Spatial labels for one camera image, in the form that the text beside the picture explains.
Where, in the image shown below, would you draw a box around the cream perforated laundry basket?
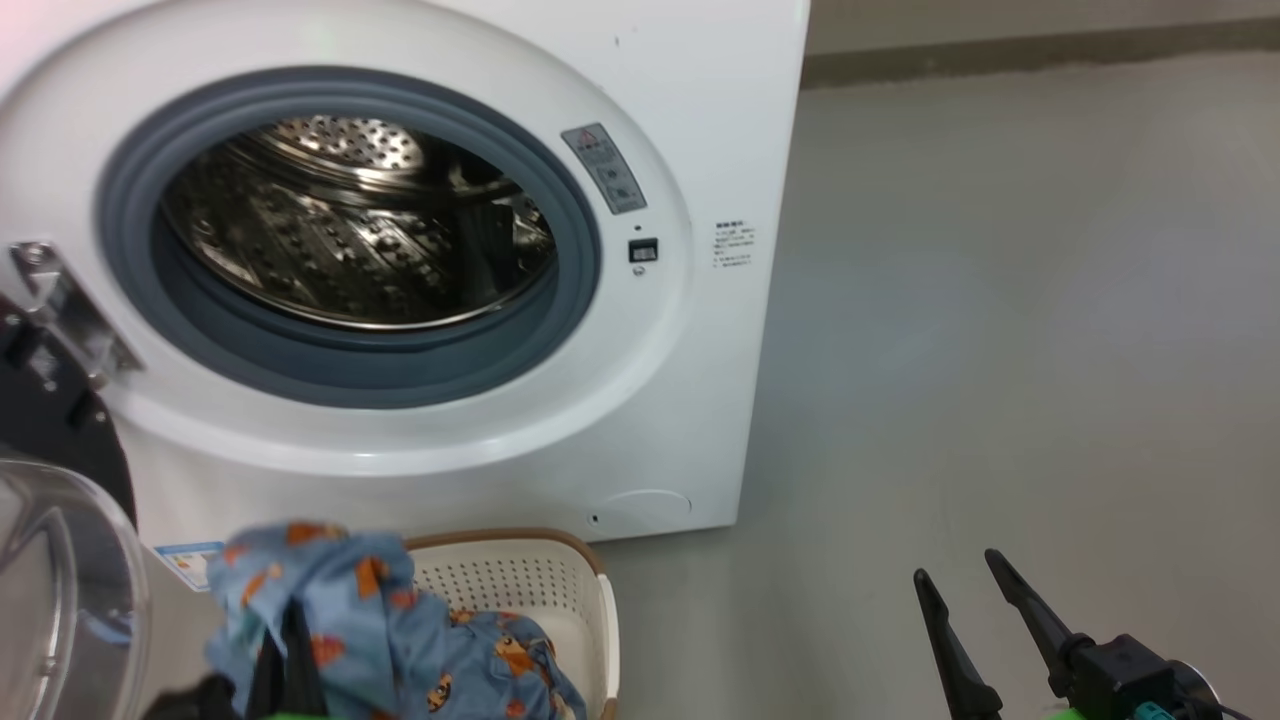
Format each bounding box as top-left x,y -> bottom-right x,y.
400,528 -> 621,720

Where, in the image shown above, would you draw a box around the white washing machine body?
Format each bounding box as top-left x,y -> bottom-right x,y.
0,0 -> 811,546

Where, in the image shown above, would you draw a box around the metal door hinge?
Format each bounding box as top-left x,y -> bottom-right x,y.
8,240 -> 146,386

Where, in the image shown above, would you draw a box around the round white filter cover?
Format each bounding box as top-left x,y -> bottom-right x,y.
590,489 -> 693,536

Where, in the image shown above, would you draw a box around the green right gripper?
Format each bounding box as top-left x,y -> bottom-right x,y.
912,548 -> 1086,720

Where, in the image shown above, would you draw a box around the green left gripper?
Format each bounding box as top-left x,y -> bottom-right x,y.
248,600 -> 336,720

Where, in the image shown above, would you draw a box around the black glass washing machine door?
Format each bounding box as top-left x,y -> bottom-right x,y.
0,290 -> 151,720

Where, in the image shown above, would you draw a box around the grey rubber door gasket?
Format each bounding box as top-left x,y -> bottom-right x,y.
95,65 -> 603,411

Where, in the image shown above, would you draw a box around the grey warning sticker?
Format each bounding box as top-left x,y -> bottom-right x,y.
560,123 -> 648,216

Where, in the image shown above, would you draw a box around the blue energy label sticker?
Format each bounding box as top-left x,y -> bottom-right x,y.
155,541 -> 226,593

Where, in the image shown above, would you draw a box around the steel washing machine drum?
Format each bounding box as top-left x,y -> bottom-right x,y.
160,113 -> 557,331

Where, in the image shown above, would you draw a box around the right camera cable teal plug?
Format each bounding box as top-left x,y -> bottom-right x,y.
1130,698 -> 1256,720

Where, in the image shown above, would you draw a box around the blue orange patterned clothes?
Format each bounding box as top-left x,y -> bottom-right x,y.
205,520 -> 589,720

